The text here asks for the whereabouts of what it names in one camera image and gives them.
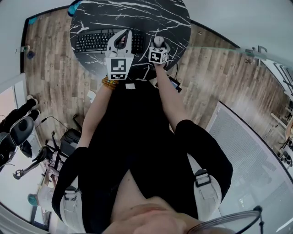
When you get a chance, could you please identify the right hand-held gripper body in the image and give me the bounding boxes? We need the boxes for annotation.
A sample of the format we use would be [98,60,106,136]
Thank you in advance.
[148,36,170,65]

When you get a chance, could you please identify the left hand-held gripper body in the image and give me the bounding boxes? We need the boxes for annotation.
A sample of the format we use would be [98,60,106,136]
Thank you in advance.
[103,49,135,81]

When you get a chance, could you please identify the black computer mouse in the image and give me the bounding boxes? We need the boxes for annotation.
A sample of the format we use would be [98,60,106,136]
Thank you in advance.
[149,36,171,53]

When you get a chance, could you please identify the black keyboard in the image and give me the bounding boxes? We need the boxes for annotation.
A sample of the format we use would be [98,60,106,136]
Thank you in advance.
[75,28,145,54]

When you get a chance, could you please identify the person's left forearm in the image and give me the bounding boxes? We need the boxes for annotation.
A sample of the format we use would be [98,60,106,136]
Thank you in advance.
[81,83,119,149]

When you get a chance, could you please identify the person's right forearm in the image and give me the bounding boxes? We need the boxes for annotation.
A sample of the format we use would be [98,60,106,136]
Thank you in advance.
[154,63,188,133]

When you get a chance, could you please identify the white paper sheet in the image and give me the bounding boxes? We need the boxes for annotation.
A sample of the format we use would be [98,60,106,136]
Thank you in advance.
[87,90,97,104]

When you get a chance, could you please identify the teal cloth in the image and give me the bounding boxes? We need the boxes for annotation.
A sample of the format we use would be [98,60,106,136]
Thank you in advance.
[67,0,82,16]

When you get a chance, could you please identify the person's black top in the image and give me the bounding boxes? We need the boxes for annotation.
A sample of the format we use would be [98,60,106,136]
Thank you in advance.
[51,80,233,234]

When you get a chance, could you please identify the black backpack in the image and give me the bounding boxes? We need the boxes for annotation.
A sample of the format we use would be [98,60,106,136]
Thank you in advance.
[60,128,82,157]

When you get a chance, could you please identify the black office chair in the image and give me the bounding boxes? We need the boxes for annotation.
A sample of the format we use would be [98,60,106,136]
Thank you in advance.
[0,117,35,165]

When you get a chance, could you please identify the small black bag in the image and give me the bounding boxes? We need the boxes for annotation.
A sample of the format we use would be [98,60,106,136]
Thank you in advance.
[19,139,33,158]

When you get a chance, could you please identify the black metal railing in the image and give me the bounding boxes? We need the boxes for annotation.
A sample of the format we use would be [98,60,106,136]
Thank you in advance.
[272,63,293,96]

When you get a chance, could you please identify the person's chin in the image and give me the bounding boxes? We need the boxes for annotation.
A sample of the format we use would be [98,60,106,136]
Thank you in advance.
[104,170,229,234]

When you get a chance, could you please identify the clear-rimmed eyeglasses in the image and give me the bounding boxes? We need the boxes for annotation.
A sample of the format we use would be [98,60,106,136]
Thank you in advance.
[187,205,263,234]

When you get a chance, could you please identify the amber bead bracelet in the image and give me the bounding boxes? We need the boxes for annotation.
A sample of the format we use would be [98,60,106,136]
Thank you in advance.
[102,76,119,91]

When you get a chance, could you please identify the black cable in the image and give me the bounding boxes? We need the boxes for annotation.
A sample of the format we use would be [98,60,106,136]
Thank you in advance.
[34,116,68,131]

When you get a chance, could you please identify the white backpack strap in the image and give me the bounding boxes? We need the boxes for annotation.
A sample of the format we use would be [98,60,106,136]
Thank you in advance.
[187,153,222,221]
[60,175,84,234]

